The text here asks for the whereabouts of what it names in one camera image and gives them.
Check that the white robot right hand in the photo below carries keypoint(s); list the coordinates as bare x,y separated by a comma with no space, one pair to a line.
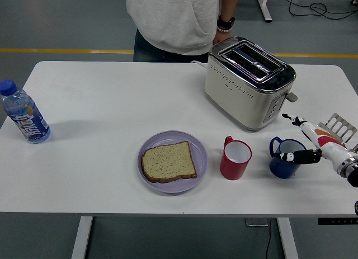
327,143

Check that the person's left hand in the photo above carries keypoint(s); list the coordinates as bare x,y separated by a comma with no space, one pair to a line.
222,37

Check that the blue enamel mug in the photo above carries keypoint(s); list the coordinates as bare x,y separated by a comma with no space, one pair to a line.
279,169

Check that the brown bread slice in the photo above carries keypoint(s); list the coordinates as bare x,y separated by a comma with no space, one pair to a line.
167,162

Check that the person's left forearm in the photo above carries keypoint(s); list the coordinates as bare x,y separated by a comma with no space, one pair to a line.
229,4

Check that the black wristwatch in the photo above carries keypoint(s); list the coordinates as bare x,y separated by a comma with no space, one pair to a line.
226,21

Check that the silver metal toast rack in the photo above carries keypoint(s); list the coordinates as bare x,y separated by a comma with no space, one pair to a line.
342,127

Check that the white background table leg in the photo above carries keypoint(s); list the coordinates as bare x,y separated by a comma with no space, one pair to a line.
264,7

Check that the person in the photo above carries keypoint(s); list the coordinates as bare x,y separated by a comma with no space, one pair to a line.
173,18

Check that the cream and chrome toaster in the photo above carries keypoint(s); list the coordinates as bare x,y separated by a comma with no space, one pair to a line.
237,102

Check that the black table control panel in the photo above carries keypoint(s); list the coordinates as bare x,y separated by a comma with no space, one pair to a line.
335,221

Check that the red enamel mug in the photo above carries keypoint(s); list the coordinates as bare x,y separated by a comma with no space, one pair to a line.
232,169

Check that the lilac plate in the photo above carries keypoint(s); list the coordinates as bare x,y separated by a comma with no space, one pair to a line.
201,158

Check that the blue-capped water bottle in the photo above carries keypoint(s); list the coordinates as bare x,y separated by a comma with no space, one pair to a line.
30,124

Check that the grey bracket under table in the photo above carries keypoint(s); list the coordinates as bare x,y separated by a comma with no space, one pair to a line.
256,222

